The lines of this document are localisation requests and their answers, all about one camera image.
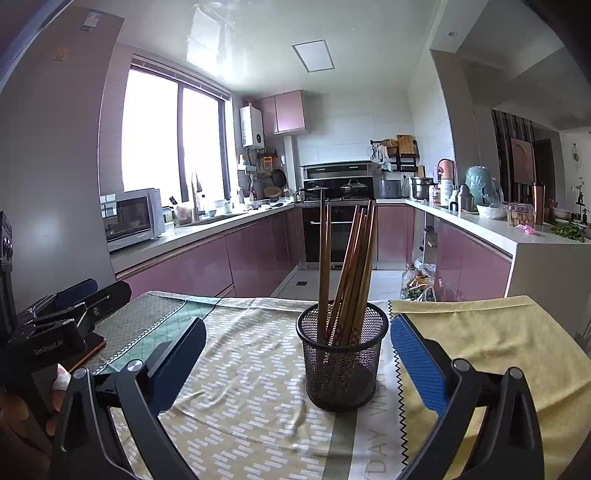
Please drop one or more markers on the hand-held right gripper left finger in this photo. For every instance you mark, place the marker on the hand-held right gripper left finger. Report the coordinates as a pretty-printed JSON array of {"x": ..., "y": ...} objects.
[{"x": 178, "y": 364}]

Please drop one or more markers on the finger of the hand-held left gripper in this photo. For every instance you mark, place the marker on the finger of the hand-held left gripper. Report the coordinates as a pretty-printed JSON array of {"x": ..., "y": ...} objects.
[
  {"x": 76, "y": 288},
  {"x": 108, "y": 297}
]

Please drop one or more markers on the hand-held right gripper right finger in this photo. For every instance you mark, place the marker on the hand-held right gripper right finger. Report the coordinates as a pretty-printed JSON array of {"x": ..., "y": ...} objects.
[{"x": 415, "y": 360}]

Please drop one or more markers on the black mesh cup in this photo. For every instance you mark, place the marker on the black mesh cup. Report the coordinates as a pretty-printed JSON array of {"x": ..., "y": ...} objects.
[{"x": 344, "y": 378}]

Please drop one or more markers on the group of wooden chopsticks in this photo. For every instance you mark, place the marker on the group of wooden chopsticks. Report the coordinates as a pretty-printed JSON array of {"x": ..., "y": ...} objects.
[{"x": 358, "y": 258}]

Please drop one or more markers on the person's left hand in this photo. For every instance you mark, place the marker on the person's left hand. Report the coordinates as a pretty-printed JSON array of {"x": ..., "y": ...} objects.
[{"x": 27, "y": 410}]

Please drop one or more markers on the dark slab with brown rim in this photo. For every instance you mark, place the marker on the dark slab with brown rim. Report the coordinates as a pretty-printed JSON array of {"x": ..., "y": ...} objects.
[{"x": 90, "y": 350}]

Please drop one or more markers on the plastic oil bottle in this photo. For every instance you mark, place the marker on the plastic oil bottle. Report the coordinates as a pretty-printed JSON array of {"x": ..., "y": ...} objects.
[{"x": 407, "y": 282}]

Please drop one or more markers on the plastic bag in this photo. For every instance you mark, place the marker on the plastic bag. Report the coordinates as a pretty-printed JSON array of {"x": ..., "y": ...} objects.
[{"x": 425, "y": 280}]

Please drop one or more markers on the patchwork printed tablecloth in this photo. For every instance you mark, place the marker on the patchwork printed tablecloth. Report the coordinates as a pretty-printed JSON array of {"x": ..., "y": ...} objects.
[{"x": 258, "y": 350}]

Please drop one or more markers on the white microwave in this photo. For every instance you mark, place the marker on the white microwave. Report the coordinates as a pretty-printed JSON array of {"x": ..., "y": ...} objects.
[{"x": 131, "y": 217}]

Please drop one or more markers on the pink base cabinets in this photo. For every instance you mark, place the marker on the pink base cabinets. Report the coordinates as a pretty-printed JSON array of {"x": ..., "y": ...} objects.
[
  {"x": 198, "y": 263},
  {"x": 466, "y": 267}
]

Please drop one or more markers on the steel faucet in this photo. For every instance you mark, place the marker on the steel faucet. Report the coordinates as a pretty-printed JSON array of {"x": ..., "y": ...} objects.
[{"x": 196, "y": 198}]

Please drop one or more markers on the black built-in oven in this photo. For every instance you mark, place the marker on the black built-in oven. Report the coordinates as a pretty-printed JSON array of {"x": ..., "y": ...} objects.
[{"x": 341, "y": 240}]

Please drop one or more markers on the grey refrigerator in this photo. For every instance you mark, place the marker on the grey refrigerator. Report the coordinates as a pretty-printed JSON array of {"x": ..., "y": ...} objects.
[{"x": 55, "y": 138}]

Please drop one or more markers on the white bowl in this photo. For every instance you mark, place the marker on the white bowl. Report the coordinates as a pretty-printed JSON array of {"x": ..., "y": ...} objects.
[{"x": 491, "y": 212}]

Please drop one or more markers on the white container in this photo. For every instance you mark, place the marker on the white container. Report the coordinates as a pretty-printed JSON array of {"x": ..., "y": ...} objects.
[{"x": 446, "y": 193}]

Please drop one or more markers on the steel stockpot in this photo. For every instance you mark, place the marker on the steel stockpot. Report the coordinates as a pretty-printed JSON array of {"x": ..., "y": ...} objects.
[{"x": 421, "y": 189}]

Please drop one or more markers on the steel rice cooker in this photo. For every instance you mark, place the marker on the steel rice cooker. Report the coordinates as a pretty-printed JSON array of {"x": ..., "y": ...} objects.
[{"x": 390, "y": 189}]

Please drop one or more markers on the kitchen window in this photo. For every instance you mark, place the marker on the kitchen window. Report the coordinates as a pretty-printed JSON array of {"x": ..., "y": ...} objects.
[{"x": 152, "y": 129}]

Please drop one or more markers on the clear food container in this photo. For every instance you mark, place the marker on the clear food container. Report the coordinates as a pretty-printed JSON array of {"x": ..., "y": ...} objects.
[{"x": 520, "y": 215}]

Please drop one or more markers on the pot with glass lid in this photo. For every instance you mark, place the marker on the pot with glass lid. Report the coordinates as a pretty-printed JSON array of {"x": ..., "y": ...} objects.
[
  {"x": 314, "y": 190},
  {"x": 354, "y": 188}
]

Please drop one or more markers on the teal appliance under plastic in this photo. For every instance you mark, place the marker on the teal appliance under plastic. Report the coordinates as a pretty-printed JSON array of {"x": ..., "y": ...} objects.
[{"x": 482, "y": 187}]

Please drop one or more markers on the pink kettle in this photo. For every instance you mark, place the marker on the pink kettle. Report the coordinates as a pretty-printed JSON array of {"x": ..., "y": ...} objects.
[{"x": 446, "y": 170}]

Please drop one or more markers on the green leafy vegetables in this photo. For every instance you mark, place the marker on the green leafy vegetables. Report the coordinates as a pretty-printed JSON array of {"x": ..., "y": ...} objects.
[{"x": 567, "y": 232}]

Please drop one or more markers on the copper tumbler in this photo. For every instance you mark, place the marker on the copper tumbler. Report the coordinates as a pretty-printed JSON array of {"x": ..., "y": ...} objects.
[{"x": 539, "y": 203}]

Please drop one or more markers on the black steel range hood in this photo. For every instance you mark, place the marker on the black steel range hood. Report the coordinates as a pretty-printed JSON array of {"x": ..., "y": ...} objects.
[{"x": 337, "y": 170}]

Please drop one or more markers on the black frying pan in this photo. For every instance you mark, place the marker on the black frying pan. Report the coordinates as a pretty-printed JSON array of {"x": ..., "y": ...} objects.
[{"x": 278, "y": 177}]

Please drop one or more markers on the wooden cutting board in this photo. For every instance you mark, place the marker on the wooden cutting board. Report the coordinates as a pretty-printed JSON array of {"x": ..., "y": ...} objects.
[{"x": 405, "y": 144}]

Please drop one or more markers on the white water heater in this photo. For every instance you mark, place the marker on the white water heater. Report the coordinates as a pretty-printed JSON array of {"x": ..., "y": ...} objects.
[{"x": 251, "y": 127}]

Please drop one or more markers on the ceiling light panel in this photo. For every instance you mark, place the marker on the ceiling light panel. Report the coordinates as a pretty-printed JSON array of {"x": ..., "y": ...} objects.
[{"x": 312, "y": 55}]

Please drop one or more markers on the black wall rack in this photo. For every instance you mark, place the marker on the black wall rack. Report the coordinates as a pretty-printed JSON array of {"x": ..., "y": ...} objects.
[{"x": 399, "y": 161}]

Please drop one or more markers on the wall picture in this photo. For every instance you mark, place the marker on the wall picture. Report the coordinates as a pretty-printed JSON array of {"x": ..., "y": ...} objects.
[{"x": 522, "y": 160}]

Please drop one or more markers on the pink wall cabinet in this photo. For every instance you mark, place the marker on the pink wall cabinet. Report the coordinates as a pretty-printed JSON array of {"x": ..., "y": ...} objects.
[{"x": 284, "y": 113}]

